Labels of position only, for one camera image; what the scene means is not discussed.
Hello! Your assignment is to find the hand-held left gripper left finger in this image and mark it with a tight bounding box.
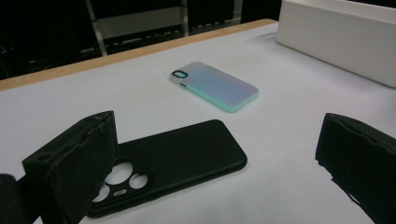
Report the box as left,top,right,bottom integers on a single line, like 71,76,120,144
21,110,119,224

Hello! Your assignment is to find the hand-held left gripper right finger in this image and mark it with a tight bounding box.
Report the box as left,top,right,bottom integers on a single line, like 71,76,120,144
315,112,396,224

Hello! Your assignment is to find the black phone case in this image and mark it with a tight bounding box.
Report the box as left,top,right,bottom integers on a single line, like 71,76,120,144
87,119,248,218

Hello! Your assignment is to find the white rectangular tray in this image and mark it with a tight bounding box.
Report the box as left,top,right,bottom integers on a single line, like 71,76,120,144
276,0,396,89

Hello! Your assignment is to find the iridescent teal phone case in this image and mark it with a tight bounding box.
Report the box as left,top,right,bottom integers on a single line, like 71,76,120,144
169,61,260,114

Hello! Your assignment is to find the grey metal stand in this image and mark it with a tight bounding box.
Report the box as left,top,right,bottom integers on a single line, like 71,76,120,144
84,0,245,58

